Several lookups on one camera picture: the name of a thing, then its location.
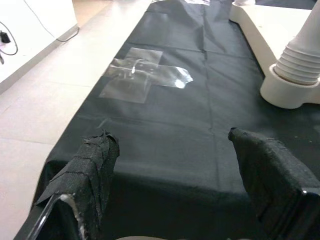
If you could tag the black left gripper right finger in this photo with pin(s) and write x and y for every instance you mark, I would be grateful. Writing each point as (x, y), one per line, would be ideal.
(275, 180)

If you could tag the white plastic table leg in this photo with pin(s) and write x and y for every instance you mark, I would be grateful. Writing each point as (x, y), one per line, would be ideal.
(307, 37)

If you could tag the black tablecloth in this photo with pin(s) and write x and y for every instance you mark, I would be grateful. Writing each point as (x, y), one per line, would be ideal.
(175, 112)

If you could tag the clear tape strip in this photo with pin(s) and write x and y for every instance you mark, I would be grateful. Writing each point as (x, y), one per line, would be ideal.
(197, 1)

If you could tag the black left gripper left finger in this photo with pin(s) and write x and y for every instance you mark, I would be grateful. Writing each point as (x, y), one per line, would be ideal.
(85, 180)

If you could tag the crumpled clear tape patch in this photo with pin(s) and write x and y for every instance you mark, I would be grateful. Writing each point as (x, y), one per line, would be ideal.
(140, 70)

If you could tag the white plastic table top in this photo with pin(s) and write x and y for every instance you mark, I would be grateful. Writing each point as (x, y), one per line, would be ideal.
(255, 30)

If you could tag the black power adapter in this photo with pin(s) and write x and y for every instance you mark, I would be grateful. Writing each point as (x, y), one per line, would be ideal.
(5, 37)

